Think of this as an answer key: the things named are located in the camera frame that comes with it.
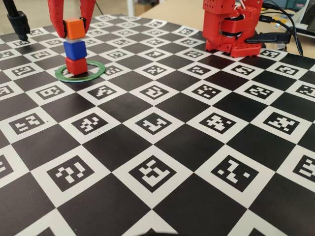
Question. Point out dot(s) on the white table leg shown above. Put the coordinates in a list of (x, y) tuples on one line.
[(131, 7)]

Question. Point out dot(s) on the blue cube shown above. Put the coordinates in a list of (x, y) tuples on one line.
[(74, 49)]

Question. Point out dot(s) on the red cube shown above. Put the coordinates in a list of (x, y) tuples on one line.
[(76, 66)]

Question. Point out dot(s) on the black white marker mat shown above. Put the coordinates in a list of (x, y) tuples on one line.
[(189, 147)]

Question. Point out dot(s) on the silver laptop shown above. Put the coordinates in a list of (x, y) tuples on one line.
[(307, 14)]

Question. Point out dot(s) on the red robot arm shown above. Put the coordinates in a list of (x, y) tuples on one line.
[(221, 24)]

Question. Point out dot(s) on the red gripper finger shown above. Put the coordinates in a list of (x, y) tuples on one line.
[(86, 12), (56, 17)]

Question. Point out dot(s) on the dark green box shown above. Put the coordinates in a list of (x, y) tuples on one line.
[(295, 3)]

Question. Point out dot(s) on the orange cube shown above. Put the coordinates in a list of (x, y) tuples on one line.
[(75, 28)]

